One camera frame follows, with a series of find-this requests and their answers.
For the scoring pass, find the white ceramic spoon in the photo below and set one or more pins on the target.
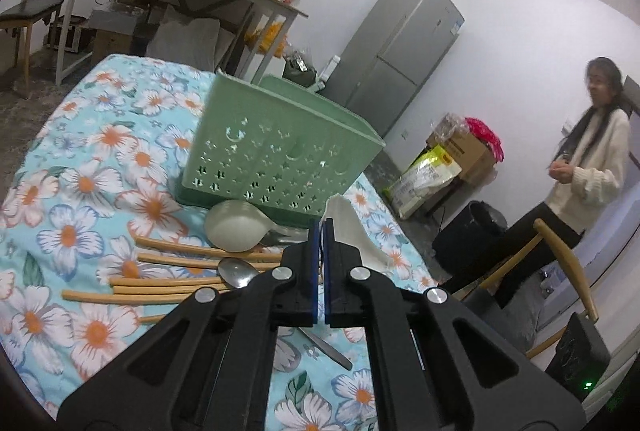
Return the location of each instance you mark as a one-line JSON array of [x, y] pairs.
[[357, 231]]

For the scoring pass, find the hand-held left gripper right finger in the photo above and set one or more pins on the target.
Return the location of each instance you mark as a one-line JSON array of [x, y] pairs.
[[328, 276]]

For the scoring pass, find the red plastic bag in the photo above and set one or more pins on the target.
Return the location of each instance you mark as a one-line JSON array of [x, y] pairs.
[[485, 133]]

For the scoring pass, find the black equipment case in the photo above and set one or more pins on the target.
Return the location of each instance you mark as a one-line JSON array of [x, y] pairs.
[[70, 35]]

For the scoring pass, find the yellow plastic bag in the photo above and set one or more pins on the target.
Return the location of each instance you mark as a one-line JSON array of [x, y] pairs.
[[274, 36]]

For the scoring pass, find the light wooden armchair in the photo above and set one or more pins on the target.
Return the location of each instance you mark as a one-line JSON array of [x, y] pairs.
[[565, 256]]

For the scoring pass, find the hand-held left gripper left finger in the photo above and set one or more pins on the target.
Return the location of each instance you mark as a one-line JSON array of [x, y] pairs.
[[314, 276]]

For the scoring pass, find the pile of wooden chopsticks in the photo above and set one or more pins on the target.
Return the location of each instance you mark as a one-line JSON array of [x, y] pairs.
[[165, 283]]

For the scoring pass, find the small cardboard box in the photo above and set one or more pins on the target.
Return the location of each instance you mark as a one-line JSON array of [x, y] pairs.
[[112, 43]]

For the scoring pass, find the yellow and white rice bag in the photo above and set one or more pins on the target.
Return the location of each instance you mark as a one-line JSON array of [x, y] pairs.
[[425, 176]]

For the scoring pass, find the cardboard box with bags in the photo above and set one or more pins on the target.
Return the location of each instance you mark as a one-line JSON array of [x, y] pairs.
[[467, 153]]

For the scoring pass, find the grey refrigerator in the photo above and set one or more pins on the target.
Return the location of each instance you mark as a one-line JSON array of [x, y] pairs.
[[400, 56]]

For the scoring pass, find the beige rice paddle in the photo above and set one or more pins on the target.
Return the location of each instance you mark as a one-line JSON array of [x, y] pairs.
[[235, 226]]

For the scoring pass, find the dark green bag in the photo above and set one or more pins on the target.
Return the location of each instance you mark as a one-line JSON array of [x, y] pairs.
[[300, 70]]

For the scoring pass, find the metal spoon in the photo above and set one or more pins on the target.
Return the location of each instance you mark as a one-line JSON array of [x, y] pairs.
[[237, 272]]

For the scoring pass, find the black box with green light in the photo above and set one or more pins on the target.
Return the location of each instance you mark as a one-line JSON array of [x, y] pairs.
[[575, 356]]

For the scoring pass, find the black trash bin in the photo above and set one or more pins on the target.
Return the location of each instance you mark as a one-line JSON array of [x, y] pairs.
[[470, 236]]

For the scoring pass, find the green plastic utensil basket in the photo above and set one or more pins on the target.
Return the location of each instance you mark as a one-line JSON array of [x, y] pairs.
[[270, 146]]

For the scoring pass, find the wooden chair with dark seat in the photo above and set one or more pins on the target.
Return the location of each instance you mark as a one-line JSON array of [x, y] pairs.
[[30, 8]]

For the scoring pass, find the white sack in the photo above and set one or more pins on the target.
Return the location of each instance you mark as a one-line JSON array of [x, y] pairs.
[[185, 36]]

